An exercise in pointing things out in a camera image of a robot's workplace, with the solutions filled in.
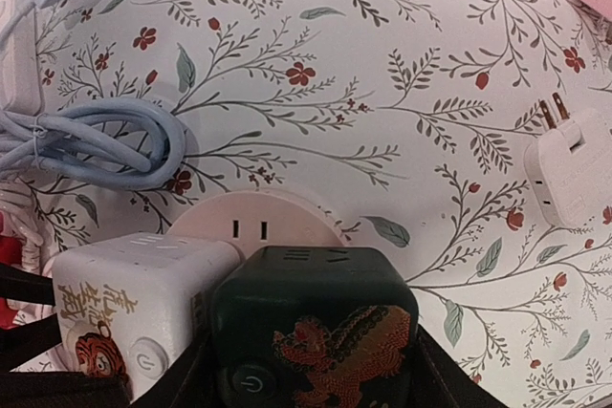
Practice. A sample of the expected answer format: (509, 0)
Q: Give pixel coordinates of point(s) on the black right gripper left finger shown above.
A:
(188, 382)

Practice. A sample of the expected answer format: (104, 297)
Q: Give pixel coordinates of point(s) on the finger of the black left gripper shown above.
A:
(23, 343)
(61, 389)

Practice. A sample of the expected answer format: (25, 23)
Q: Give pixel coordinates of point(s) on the floral patterned table mat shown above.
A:
(405, 122)

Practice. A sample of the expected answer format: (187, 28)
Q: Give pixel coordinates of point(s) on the white multicolour power strip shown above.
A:
(20, 90)

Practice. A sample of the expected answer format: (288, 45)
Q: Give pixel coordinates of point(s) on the white plug adapter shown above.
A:
(569, 165)

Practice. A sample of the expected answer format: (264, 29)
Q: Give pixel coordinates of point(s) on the white cube adapter red print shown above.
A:
(129, 306)

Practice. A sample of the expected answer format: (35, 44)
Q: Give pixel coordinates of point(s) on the dark green cube adapter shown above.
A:
(314, 327)

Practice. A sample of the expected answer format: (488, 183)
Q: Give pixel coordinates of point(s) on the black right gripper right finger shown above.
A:
(441, 383)

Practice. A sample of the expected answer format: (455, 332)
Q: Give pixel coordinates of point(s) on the red cube socket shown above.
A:
(11, 256)

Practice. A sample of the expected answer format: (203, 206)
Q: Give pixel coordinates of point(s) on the round pink socket base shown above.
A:
(250, 220)

